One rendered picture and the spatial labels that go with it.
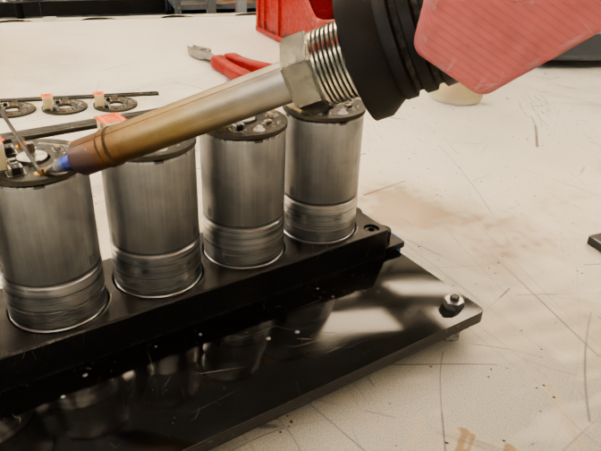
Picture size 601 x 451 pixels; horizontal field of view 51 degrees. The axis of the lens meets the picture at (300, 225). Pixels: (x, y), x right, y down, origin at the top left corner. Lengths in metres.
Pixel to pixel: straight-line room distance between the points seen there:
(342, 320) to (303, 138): 0.05
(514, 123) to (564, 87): 0.10
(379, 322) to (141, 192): 0.08
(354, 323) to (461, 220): 0.10
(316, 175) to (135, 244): 0.06
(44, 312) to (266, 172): 0.07
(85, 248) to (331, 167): 0.07
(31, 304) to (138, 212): 0.03
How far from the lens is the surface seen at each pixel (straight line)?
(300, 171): 0.19
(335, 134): 0.18
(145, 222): 0.16
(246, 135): 0.17
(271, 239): 0.18
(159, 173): 0.16
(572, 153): 0.36
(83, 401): 0.16
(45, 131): 0.18
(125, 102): 0.39
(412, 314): 0.19
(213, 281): 0.18
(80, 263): 0.16
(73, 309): 0.17
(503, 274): 0.24
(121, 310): 0.17
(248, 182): 0.17
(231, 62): 0.44
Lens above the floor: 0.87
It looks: 29 degrees down
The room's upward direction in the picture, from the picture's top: 2 degrees clockwise
